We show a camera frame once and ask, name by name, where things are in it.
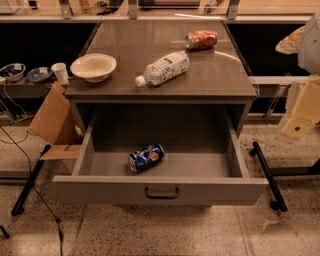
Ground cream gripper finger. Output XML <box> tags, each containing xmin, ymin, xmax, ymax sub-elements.
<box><xmin>275</xmin><ymin>26</ymin><xmax>304</xmax><ymax>55</ymax></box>
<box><xmin>281</xmin><ymin>79</ymin><xmax>320</xmax><ymax>139</ymax></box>

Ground blue pepsi can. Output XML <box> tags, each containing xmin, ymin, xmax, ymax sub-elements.
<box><xmin>128</xmin><ymin>144</ymin><xmax>165</xmax><ymax>173</ymax></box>

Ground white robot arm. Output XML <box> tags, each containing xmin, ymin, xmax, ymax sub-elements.
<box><xmin>276</xmin><ymin>11</ymin><xmax>320</xmax><ymax>143</ymax></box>

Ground red orange soda can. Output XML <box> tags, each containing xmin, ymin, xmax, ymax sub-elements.
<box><xmin>185</xmin><ymin>30</ymin><xmax>218</xmax><ymax>50</ymax></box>

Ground grey cabinet with counter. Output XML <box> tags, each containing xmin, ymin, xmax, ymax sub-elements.
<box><xmin>65</xmin><ymin>19</ymin><xmax>257</xmax><ymax>132</ymax></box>

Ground open grey top drawer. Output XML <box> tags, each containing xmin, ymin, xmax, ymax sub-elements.
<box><xmin>53</xmin><ymin>104</ymin><xmax>268</xmax><ymax>205</ymax></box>

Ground white bowl on counter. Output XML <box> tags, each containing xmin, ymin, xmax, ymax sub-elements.
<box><xmin>70</xmin><ymin>53</ymin><xmax>117</xmax><ymax>83</ymax></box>

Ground black right table leg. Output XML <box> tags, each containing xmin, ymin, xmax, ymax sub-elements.
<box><xmin>250</xmin><ymin>141</ymin><xmax>287</xmax><ymax>212</ymax></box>

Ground black table leg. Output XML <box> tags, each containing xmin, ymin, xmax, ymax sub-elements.
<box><xmin>11</xmin><ymin>159</ymin><xmax>44</xmax><ymax>216</ymax></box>
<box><xmin>250</xmin><ymin>141</ymin><xmax>287</xmax><ymax>212</ymax></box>

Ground clear plastic water bottle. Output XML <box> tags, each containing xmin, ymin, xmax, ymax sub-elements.
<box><xmin>135</xmin><ymin>51</ymin><xmax>190</xmax><ymax>87</ymax></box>

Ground white paper cup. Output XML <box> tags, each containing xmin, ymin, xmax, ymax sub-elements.
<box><xmin>51</xmin><ymin>62</ymin><xmax>69</xmax><ymax>85</ymax></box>

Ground brown cardboard box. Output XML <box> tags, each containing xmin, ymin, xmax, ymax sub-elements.
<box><xmin>29</xmin><ymin>82</ymin><xmax>83</xmax><ymax>160</ymax></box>

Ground blue bowl on shelf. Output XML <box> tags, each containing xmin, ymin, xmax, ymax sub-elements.
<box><xmin>26</xmin><ymin>67</ymin><xmax>53</xmax><ymax>84</ymax></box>

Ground blue white bowl far left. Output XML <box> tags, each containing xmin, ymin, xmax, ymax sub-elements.
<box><xmin>0</xmin><ymin>63</ymin><xmax>26</xmax><ymax>82</ymax></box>

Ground black left table leg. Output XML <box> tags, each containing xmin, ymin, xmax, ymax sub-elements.
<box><xmin>11</xmin><ymin>159</ymin><xmax>44</xmax><ymax>216</ymax></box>

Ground black drawer handle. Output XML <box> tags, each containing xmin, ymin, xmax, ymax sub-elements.
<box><xmin>144</xmin><ymin>187</ymin><xmax>180</xmax><ymax>200</ymax></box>

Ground black floor cable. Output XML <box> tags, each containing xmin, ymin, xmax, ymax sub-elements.
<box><xmin>0</xmin><ymin>125</ymin><xmax>64</xmax><ymax>256</ymax></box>

